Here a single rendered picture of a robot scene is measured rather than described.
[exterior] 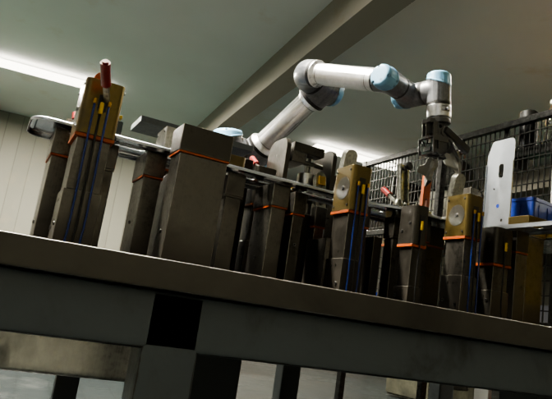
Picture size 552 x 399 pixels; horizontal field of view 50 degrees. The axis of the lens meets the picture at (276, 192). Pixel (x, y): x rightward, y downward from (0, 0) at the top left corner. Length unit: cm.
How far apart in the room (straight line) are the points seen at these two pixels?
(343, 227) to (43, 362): 76
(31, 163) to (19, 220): 79
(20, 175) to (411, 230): 753
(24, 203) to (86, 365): 765
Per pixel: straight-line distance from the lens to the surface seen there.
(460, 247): 166
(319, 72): 205
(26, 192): 871
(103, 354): 110
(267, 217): 155
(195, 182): 131
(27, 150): 881
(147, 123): 181
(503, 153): 213
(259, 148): 232
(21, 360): 109
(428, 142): 185
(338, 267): 145
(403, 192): 204
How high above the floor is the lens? 65
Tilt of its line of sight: 12 degrees up
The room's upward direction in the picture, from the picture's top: 9 degrees clockwise
